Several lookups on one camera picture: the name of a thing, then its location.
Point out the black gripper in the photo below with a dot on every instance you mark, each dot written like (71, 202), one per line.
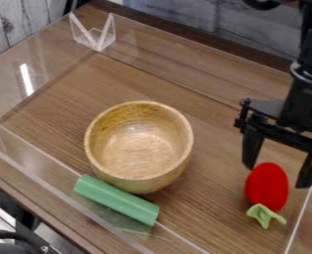
(260, 123)

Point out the red felt fruit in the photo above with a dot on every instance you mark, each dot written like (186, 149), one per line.
(266, 192)

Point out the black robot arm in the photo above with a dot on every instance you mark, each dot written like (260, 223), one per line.
(297, 104)

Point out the wooden bowl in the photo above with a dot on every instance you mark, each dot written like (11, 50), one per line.
(138, 144)

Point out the green rectangular block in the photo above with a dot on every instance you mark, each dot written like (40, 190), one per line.
(117, 199)

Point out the clear acrylic tray walls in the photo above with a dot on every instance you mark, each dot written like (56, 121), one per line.
(56, 85)

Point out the black metal stand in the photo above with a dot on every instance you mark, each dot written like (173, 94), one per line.
(19, 240)

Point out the clear acrylic corner bracket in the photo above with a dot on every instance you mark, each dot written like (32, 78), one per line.
(94, 38)

